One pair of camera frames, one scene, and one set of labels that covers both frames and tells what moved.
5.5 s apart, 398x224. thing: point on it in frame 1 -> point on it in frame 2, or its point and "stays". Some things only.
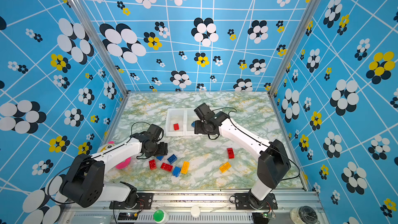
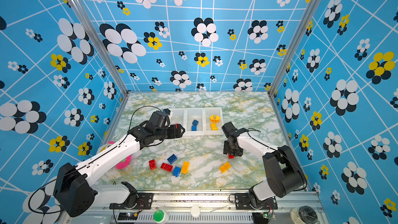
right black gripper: (197, 129) -> (226, 150)
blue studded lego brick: (172, 158) stays
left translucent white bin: (175, 122) stays
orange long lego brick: (225, 167) stays
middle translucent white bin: (189, 116) stays
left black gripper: (164, 151) -> (174, 134)
